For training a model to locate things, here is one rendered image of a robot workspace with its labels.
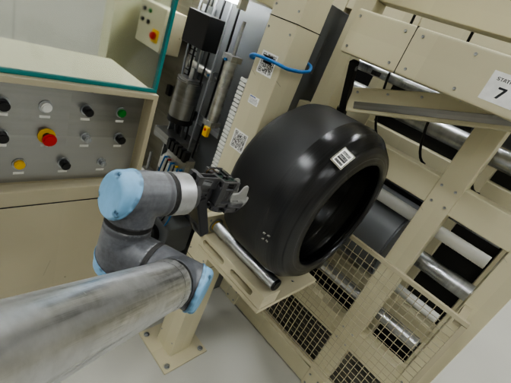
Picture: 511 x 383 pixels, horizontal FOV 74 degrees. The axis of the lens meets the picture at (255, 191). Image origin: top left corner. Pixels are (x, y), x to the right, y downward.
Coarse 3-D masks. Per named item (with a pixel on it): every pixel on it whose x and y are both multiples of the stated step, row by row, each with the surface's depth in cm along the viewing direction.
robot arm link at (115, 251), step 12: (108, 228) 61; (120, 228) 60; (108, 240) 62; (120, 240) 61; (132, 240) 62; (144, 240) 64; (156, 240) 65; (96, 252) 64; (108, 252) 62; (120, 252) 62; (132, 252) 62; (144, 252) 62; (96, 264) 64; (108, 264) 63; (120, 264) 62; (132, 264) 61
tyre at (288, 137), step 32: (288, 128) 98; (320, 128) 96; (352, 128) 97; (256, 160) 97; (288, 160) 92; (320, 160) 90; (352, 160) 92; (384, 160) 108; (256, 192) 96; (288, 192) 90; (320, 192) 90; (352, 192) 136; (256, 224) 97; (288, 224) 92; (320, 224) 141; (352, 224) 128; (256, 256) 106; (288, 256) 99; (320, 256) 123
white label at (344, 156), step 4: (344, 148) 91; (340, 152) 91; (344, 152) 91; (348, 152) 91; (336, 156) 90; (340, 156) 90; (344, 156) 91; (348, 156) 91; (352, 156) 91; (332, 160) 90; (336, 160) 90; (340, 160) 90; (344, 160) 90; (348, 160) 90; (336, 164) 89; (340, 164) 89; (344, 164) 90; (340, 168) 89
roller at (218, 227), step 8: (216, 224) 129; (216, 232) 129; (224, 232) 127; (224, 240) 126; (232, 240) 124; (232, 248) 124; (240, 248) 122; (240, 256) 121; (248, 256) 119; (248, 264) 119; (256, 264) 117; (256, 272) 116; (264, 272) 115; (264, 280) 114; (272, 280) 113; (280, 280) 114; (272, 288) 113
